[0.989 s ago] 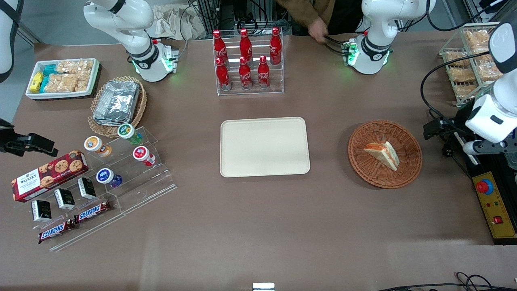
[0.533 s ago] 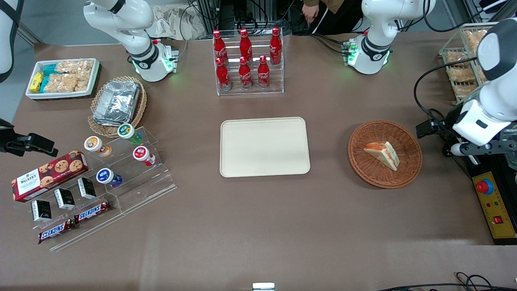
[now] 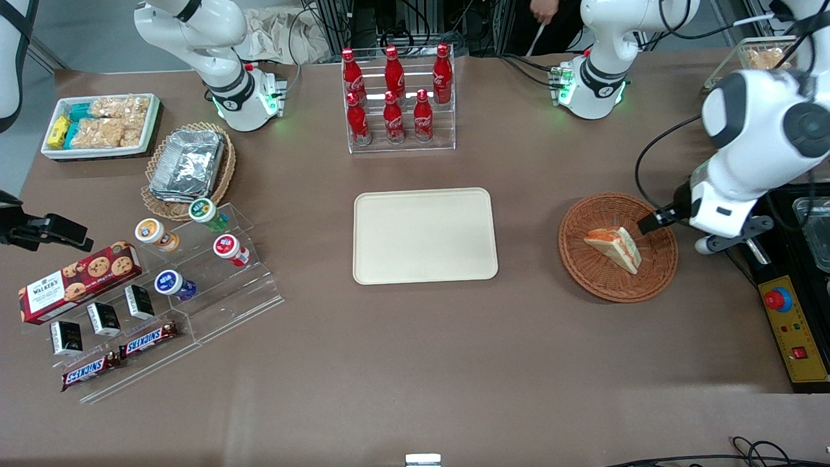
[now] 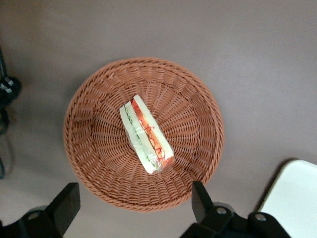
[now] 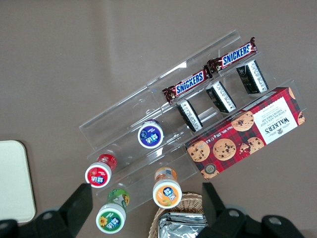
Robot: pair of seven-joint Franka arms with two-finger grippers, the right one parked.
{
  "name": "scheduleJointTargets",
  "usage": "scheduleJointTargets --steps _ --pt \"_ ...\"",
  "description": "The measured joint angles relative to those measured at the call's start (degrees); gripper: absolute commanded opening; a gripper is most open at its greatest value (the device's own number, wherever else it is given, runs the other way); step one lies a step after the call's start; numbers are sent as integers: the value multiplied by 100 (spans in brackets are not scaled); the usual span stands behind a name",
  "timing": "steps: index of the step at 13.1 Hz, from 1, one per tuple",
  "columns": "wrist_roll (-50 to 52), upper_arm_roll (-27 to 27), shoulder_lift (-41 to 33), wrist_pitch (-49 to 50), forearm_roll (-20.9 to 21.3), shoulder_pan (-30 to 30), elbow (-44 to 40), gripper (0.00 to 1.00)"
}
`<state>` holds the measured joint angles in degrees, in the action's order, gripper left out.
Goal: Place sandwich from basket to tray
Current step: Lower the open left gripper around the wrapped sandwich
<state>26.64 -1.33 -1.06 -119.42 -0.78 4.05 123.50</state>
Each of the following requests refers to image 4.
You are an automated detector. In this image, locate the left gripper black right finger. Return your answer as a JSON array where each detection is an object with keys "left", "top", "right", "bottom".
[{"left": 180, "top": 181, "right": 235, "bottom": 238}]

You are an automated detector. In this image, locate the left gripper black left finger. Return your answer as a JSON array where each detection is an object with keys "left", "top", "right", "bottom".
[{"left": 0, "top": 182, "right": 81, "bottom": 238}]

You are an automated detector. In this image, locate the plastic-wrapped white bread sandwich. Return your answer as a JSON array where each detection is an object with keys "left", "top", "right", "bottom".
[{"left": 119, "top": 95, "right": 175, "bottom": 174}]

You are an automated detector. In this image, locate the round brown wicker basket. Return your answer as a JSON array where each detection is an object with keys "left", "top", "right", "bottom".
[{"left": 63, "top": 57, "right": 225, "bottom": 212}]

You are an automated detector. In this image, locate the cream rectangular serving tray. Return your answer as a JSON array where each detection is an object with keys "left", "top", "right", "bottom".
[{"left": 254, "top": 158, "right": 317, "bottom": 238}]

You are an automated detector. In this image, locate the black cable bundle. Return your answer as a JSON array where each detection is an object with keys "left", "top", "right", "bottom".
[{"left": 0, "top": 44, "right": 23, "bottom": 180}]

